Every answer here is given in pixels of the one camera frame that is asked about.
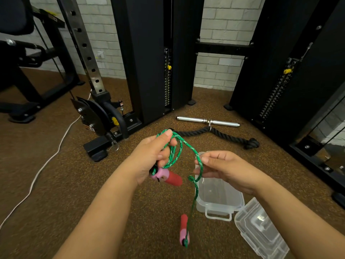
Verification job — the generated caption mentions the person's left hand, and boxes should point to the person's left hand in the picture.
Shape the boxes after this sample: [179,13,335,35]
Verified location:
[126,129,178,187]

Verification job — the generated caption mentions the white power cable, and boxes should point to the white power cable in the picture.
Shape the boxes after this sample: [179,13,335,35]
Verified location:
[0,92,92,230]

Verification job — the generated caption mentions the black machine base foot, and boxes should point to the black machine base foot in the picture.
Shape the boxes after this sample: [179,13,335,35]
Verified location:
[83,113,144,163]

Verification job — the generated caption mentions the green jump rope red handles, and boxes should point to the green jump rope red handles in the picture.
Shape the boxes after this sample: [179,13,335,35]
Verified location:
[149,129,204,248]

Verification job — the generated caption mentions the black machine base frame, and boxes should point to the black machine base frame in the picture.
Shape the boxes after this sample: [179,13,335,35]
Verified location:
[289,83,345,209]

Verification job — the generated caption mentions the person's right forearm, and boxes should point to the person's right forearm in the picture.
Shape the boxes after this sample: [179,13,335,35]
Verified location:
[250,177,345,259]

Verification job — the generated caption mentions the clear plastic box lid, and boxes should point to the clear plastic box lid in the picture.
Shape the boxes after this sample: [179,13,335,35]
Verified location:
[234,197,290,259]

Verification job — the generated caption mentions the black weight stack tower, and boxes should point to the black weight stack tower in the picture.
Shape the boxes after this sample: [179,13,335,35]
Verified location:
[223,0,345,149]
[110,0,205,125]

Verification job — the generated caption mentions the black pulley carriage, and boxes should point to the black pulley carriage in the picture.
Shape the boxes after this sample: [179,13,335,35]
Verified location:
[70,90,130,141]

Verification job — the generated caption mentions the black triceps rope attachment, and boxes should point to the black triceps rope attachment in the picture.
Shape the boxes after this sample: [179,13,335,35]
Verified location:
[168,126,260,150]

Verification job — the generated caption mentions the person's right hand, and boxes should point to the person's right hand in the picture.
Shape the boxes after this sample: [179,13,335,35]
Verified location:
[193,151,261,195]

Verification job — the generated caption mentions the person's left forearm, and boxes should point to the person's left forearm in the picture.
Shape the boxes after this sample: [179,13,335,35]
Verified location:
[53,168,141,259]

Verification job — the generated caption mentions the clear plastic storage box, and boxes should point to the clear plastic storage box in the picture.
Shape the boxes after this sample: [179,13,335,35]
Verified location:
[195,151,245,222]

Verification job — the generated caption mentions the black machine crossbar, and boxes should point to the black machine crossbar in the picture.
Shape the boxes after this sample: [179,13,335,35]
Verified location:
[194,41,254,56]

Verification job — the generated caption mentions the black gym bench machine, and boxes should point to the black gym bench machine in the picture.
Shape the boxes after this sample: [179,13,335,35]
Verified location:
[0,0,85,124]

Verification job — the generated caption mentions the perforated steel upright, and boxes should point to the perforated steel upright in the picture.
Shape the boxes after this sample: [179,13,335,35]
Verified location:
[56,0,107,95]

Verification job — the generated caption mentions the chrome straight bar handle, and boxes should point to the chrome straight bar handle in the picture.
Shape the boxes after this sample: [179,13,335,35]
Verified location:
[176,116,240,128]

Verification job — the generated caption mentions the silver carabiner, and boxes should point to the silver carabiner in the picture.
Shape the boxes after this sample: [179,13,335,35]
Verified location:
[106,137,119,152]

